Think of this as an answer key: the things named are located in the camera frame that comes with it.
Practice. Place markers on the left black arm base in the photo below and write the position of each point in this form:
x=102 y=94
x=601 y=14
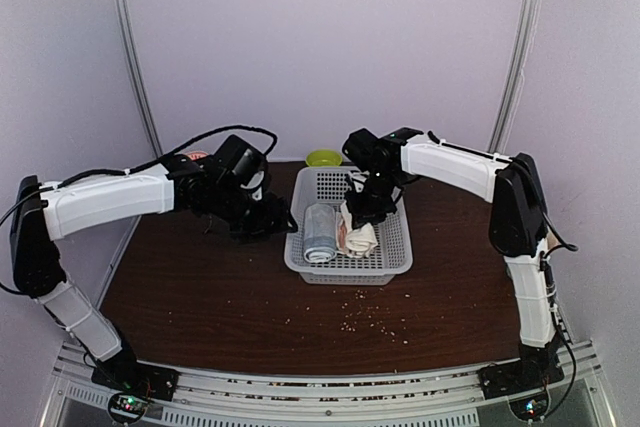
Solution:
x=124 y=372

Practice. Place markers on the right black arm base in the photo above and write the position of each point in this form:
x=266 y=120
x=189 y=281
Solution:
x=533 y=370

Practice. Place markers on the white towel blue print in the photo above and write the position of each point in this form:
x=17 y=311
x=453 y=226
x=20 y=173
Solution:
x=360 y=242

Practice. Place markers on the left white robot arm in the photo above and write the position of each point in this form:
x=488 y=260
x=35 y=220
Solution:
x=46 y=212

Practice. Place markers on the red patterned bowl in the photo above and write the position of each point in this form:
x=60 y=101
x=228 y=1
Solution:
x=197 y=155

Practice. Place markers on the aluminium frame post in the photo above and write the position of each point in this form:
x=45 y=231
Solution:
x=136 y=77
x=515 y=78

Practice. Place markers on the white plastic perforated basket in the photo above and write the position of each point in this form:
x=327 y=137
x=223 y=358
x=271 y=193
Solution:
x=393 y=255

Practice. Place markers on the orange bunny pattern towel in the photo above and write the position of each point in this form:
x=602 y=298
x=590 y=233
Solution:
x=340 y=234

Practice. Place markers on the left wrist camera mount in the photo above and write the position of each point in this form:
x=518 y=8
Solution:
x=255 y=186

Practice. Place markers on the front aluminium rail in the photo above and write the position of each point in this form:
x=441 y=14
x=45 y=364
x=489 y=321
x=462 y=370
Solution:
x=443 y=397

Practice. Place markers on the left aluminium frame post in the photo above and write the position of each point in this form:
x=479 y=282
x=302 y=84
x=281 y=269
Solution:
x=136 y=77

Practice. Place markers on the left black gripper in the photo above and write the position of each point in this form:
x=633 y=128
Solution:
x=273 y=220

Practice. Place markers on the small green bowl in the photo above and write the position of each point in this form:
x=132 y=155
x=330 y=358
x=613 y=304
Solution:
x=324 y=157

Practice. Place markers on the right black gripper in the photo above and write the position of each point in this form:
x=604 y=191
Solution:
x=363 y=214

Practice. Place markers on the right aluminium frame post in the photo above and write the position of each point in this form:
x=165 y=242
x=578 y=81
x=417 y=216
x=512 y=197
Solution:
x=515 y=78

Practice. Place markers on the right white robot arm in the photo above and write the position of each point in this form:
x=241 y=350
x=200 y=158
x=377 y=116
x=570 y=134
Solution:
x=518 y=228

